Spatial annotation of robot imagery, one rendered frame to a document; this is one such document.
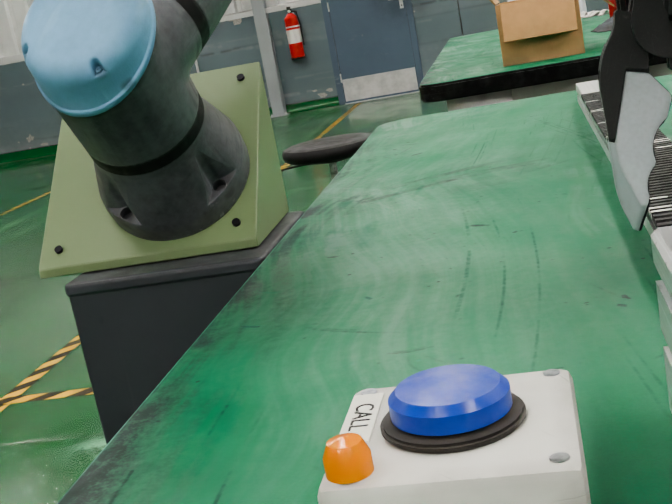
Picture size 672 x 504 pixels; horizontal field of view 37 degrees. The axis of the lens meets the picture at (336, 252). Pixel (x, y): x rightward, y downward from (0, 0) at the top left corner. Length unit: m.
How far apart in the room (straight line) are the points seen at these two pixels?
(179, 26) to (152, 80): 0.06
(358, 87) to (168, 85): 10.62
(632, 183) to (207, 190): 0.47
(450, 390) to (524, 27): 2.22
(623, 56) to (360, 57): 10.89
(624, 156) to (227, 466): 0.28
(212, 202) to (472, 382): 0.64
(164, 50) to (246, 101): 0.20
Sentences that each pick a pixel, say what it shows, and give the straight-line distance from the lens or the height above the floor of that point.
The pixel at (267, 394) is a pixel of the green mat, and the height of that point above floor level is 0.78.
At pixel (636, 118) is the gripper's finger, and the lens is 0.58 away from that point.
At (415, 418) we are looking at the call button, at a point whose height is 0.85.
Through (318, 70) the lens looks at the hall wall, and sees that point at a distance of 11.55.
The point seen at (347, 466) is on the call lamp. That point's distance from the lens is 0.30.
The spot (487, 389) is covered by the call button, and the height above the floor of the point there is 0.85.
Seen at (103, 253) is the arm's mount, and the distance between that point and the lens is 0.99.
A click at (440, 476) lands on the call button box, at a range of 0.30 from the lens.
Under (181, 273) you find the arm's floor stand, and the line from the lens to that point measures 0.92.
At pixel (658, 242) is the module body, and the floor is 0.86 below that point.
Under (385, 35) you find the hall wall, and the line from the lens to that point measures 11.40.
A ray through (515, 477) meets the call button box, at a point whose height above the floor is 0.84.
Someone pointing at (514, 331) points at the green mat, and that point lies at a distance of 0.59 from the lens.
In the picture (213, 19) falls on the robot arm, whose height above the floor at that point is 0.99.
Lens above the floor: 0.97
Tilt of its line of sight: 13 degrees down
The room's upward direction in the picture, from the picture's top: 11 degrees counter-clockwise
